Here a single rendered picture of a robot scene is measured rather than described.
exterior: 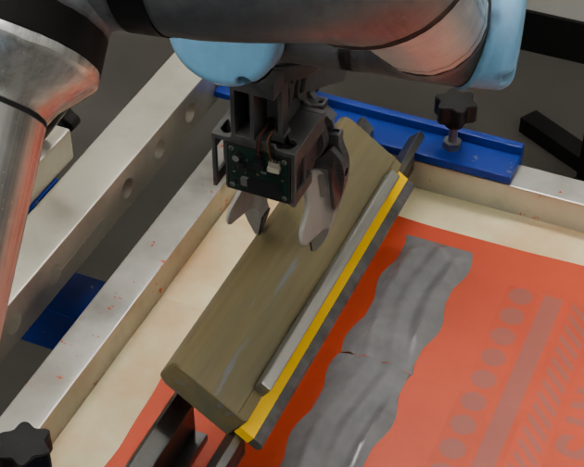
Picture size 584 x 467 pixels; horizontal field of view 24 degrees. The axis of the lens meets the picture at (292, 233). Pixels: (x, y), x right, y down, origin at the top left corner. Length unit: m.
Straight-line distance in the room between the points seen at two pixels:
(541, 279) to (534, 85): 1.97
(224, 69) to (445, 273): 0.52
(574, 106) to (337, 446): 2.15
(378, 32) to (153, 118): 0.88
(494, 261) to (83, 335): 0.41
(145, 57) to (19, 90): 2.88
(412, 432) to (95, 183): 0.38
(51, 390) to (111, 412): 0.06
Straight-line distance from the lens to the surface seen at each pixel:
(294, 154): 1.02
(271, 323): 1.12
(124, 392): 1.22
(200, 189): 1.37
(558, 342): 1.28
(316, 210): 1.11
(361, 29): 0.50
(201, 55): 0.86
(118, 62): 3.34
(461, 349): 1.26
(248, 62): 0.85
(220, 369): 1.07
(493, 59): 0.84
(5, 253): 0.48
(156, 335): 1.27
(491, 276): 1.33
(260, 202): 1.15
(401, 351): 1.24
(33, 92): 0.47
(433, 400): 1.21
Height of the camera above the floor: 1.86
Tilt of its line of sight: 41 degrees down
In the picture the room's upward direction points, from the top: straight up
